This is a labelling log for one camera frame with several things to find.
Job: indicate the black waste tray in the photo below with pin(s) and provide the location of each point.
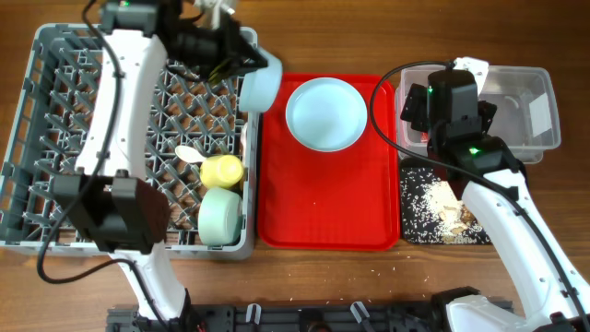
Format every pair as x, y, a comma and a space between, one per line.
424, 207

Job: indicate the grey dishwasher rack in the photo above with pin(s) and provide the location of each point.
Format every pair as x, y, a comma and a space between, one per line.
52, 123

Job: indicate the white plastic spoon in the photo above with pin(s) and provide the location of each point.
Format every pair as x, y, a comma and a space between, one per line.
189, 155

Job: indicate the red plastic tray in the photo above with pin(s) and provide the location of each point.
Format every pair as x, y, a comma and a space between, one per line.
342, 200

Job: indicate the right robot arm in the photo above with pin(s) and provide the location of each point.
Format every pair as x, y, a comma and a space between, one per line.
486, 175

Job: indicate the yellow plastic cup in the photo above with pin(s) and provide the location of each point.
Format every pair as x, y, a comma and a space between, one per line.
221, 171

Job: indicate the clear plastic bin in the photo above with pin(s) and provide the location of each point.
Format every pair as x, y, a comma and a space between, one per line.
527, 118

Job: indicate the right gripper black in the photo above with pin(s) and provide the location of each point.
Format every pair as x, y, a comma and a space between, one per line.
415, 108

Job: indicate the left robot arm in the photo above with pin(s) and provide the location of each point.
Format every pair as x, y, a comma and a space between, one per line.
107, 197

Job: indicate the white plastic fork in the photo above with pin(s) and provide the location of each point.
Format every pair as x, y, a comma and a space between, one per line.
243, 142

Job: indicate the rice food leftovers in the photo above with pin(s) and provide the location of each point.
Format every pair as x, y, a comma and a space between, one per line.
442, 207

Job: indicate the light blue plate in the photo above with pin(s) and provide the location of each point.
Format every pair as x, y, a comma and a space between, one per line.
326, 114

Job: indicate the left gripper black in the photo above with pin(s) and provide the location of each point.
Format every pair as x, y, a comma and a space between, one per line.
240, 59

